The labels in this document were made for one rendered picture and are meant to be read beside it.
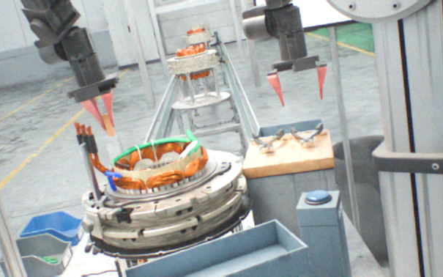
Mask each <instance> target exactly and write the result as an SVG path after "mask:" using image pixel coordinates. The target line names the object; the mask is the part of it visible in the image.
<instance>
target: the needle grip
mask: <svg viewBox="0 0 443 277"><path fill-rule="evenodd" d="M101 119H102V121H103V124H104V126H105V131H106V133H107V135H108V136H115V135H116V131H115V129H114V127H113V125H112V124H111V121H110V119H109V115H108V114H107V113H104V114H101Z"/></svg>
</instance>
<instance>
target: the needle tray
mask: <svg viewBox="0 0 443 277"><path fill-rule="evenodd" d="M122 274H123V276H124V277H306V276H309V275H312V274H313V272H312V267H311V262H310V254H309V249H308V245H306V244H305V243H304V242H302V241H301V240H300V239H299V238H298V237H296V236H295V235H294V234H293V233H291V232H290V231H289V230H288V229H287V228H286V227H285V226H284V225H283V224H281V223H280V222H279V221H277V220H276V219H275V220H272V221H268V222H266V223H263V224H259V225H256V226H254V227H252V228H249V229H246V230H243V231H241V232H236V233H233V234H230V235H227V236H225V237H221V238H218V239H215V240H211V241H209V242H206V243H202V244H200V245H196V246H193V247H190V248H188V249H186V250H183V251H179V252H176V253H174V254H169V255H167V256H163V257H160V258H158V259H154V260H152V261H148V262H145V263H142V264H139V265H136V266H133V267H129V268H126V269H124V270H123V271H122Z"/></svg>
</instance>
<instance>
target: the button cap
mask: <svg viewBox="0 0 443 277"><path fill-rule="evenodd" d="M329 197H330V195H329V193H328V192H327V191H323V190H317V191H311V192H310V193H309V194H308V195H307V200H308V201H310V202H321V201H324V200H327V199H328V198H329Z"/></svg>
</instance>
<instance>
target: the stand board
mask: <svg viewBox="0 0 443 277"><path fill-rule="evenodd" d="M313 138H314V142H315V147H310V148H304V149H301V145H300V138H293V139H289V138H288V139H287V141H276V142H274V143H272V144H273V147H274V152H271V153H264V154H261V151H259V146H261V145H260V144H254V145H251V143H250V146H249V148H248V151H247V154H246V157H245V162H244V164H243V172H242V173H243V175H244V176H245V179H247V178H254V177H265V176H272V175H278V174H290V173H296V172H302V171H313V170H319V169H331V168H335V161H334V155H333V151H332V143H331V138H330V130H327V134H326V135H319V136H314V137H313Z"/></svg>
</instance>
